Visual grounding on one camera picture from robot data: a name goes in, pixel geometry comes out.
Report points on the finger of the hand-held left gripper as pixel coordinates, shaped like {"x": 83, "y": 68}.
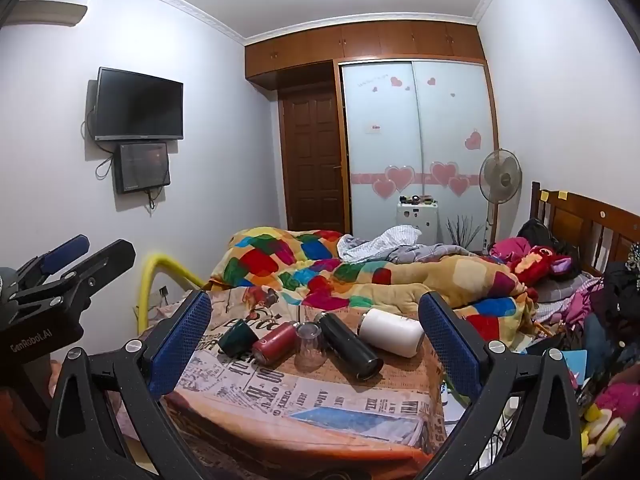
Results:
{"x": 102, "y": 262}
{"x": 64, "y": 251}

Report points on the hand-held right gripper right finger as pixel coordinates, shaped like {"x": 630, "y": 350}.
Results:
{"x": 449, "y": 345}

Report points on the pile of dark clothes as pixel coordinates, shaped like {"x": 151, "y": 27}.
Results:
{"x": 622, "y": 290}

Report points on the clear glass cup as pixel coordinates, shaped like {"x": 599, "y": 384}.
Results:
{"x": 310, "y": 355}

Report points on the brown wooden door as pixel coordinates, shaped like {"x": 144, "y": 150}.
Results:
{"x": 312, "y": 160}

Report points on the tan giraffe plush toy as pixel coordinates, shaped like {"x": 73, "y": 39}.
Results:
{"x": 450, "y": 275}

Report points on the grey cloth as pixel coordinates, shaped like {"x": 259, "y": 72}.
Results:
{"x": 435, "y": 252}

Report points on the wooden bed headboard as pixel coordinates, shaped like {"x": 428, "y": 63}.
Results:
{"x": 585, "y": 220}

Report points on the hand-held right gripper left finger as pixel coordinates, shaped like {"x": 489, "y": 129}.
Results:
{"x": 184, "y": 342}

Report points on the yellow and pink plush toy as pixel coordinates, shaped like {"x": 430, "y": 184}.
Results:
{"x": 607, "y": 420}

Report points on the red plush toy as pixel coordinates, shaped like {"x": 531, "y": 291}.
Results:
{"x": 537, "y": 262}

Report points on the wall-mounted black television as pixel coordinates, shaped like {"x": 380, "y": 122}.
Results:
{"x": 138, "y": 103}

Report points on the white cup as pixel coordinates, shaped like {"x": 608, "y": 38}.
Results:
{"x": 390, "y": 332}

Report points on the dry grass plant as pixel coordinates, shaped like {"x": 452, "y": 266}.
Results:
{"x": 464, "y": 232}

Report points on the newspaper print cloth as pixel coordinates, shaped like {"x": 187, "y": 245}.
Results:
{"x": 300, "y": 410}

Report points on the black bag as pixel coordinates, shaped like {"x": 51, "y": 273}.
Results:
{"x": 537, "y": 232}

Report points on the white striped cloth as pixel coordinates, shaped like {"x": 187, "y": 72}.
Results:
{"x": 385, "y": 240}

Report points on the red metal cup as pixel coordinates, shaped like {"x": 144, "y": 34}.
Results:
{"x": 275, "y": 343}

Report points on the standing electric fan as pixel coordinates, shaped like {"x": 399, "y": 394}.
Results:
{"x": 500, "y": 172}

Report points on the dark green cup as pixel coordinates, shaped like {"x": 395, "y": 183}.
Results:
{"x": 237, "y": 338}

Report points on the pink cloth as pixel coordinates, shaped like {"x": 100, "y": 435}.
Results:
{"x": 510, "y": 249}

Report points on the wooden overhead cabinet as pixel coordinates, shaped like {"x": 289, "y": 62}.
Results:
{"x": 370, "y": 40}

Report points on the small white cabinet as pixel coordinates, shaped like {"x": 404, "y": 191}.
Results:
{"x": 417, "y": 222}

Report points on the colourful patchwork blanket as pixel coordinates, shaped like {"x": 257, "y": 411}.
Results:
{"x": 280, "y": 260}

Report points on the blue book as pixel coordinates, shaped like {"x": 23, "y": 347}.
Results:
{"x": 572, "y": 362}

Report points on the wardrobe with heart stickers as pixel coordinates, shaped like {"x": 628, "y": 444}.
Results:
{"x": 390, "y": 130}

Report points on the yellow padded rail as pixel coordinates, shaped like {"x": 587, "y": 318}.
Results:
{"x": 150, "y": 270}

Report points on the black thermos bottle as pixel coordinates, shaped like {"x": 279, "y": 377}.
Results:
{"x": 347, "y": 345}

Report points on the small wall-mounted monitor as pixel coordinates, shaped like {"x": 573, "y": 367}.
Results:
{"x": 142, "y": 167}

